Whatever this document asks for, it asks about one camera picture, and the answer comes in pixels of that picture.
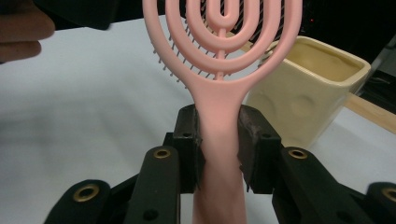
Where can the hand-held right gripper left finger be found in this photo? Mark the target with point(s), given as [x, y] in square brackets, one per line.
[188, 149]

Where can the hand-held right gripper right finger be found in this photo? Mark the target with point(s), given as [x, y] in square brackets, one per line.
[257, 149]

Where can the pink vented hairbrush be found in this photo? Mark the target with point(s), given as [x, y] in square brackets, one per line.
[218, 102]

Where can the cream ceramic square container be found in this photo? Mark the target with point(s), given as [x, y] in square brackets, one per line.
[311, 102]

